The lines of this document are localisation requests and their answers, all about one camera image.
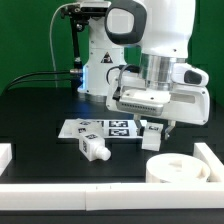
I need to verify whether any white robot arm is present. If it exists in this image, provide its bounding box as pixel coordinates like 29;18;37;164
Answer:
78;0;210;133

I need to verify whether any white front fence bar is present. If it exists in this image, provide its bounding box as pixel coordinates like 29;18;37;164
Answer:
0;183;224;211

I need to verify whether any white round stool seat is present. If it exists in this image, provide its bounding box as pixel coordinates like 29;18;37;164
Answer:
146;153;211;183

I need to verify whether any white marker sheet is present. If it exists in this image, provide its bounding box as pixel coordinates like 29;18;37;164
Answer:
58;119;140;139

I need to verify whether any black cable upper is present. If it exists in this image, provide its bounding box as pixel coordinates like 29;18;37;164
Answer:
2;69;84;95

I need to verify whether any white cable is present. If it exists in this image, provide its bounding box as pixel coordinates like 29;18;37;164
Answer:
49;3;80;89

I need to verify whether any white left fence bar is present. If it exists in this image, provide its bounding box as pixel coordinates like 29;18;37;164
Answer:
0;143;12;176

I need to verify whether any black cable lower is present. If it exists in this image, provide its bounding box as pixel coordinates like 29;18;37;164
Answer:
6;77;83;92

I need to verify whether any black cable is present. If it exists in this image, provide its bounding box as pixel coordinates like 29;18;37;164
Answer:
2;69;84;95
6;77;83;92

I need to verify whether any grey depth camera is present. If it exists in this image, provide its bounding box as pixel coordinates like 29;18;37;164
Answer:
80;0;111;13

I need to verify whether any white right fence bar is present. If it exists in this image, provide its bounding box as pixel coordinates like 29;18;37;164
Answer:
193;143;224;183

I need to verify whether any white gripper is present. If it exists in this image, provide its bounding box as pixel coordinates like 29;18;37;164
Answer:
106;63;210;140

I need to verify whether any white fence bar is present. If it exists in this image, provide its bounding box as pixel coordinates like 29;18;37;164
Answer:
0;183;224;211
0;143;12;176
193;143;224;183

